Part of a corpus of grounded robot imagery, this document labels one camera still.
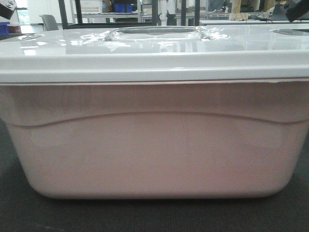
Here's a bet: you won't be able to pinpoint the black metal frame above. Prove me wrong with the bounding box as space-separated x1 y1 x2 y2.
58 0 201 29

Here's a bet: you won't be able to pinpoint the grey office chair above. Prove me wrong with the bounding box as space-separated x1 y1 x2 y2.
40 14 59 31

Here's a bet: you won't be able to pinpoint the grey lid handle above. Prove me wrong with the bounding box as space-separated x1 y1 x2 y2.
106 26 203 42

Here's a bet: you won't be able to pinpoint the blue bins on far shelf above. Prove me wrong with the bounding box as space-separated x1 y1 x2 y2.
112 3 133 13

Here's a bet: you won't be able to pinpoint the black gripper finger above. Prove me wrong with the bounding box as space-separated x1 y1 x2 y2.
0 0 16 20
284 0 309 20

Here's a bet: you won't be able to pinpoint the white bin lid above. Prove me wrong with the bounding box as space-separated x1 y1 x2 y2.
0 24 309 86

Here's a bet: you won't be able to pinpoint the small blue bin left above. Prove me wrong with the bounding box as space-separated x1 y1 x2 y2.
0 21 10 35

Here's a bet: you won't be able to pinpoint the white plastic storage bin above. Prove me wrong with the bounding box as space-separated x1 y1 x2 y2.
0 81 309 199

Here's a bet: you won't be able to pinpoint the white crate on shelf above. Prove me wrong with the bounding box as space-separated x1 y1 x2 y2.
80 0 102 14

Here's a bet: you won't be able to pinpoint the white pipe stand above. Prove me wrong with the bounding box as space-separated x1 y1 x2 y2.
158 0 176 26

